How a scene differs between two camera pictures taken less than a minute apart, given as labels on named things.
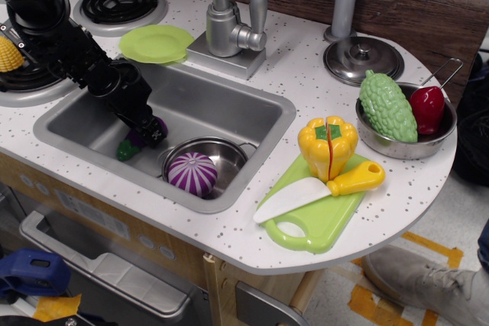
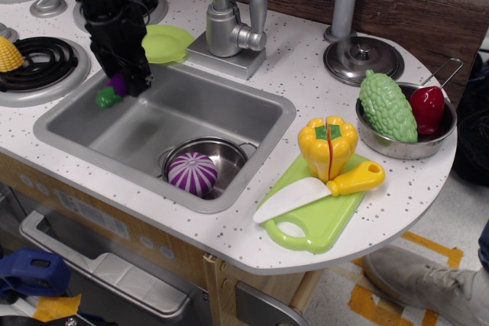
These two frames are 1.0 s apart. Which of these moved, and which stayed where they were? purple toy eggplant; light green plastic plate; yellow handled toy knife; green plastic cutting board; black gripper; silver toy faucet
Moved: black gripper; purple toy eggplant
Stayed: yellow handled toy knife; green plastic cutting board; light green plastic plate; silver toy faucet
